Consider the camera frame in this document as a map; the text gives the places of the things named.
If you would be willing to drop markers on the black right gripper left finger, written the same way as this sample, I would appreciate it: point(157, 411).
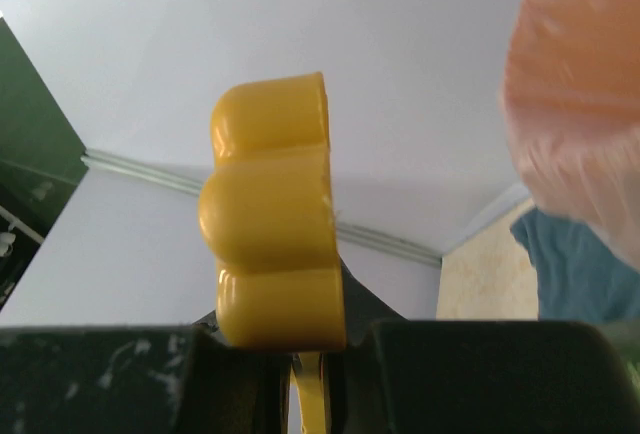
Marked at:
point(139, 379)

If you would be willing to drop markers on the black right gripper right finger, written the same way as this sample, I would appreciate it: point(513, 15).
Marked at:
point(415, 376)

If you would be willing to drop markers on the yellow plastic litter scoop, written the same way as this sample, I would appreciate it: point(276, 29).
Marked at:
point(266, 299)

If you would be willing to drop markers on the dark green litter box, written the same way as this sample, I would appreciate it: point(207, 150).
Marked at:
point(625, 338)

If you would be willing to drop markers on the dark teal folded cloth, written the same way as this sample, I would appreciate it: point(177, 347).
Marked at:
point(578, 277)

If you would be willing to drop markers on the orange trash bin with bag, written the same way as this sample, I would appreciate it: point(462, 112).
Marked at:
point(571, 105)

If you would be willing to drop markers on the aluminium frame post left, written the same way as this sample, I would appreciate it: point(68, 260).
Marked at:
point(290, 200)

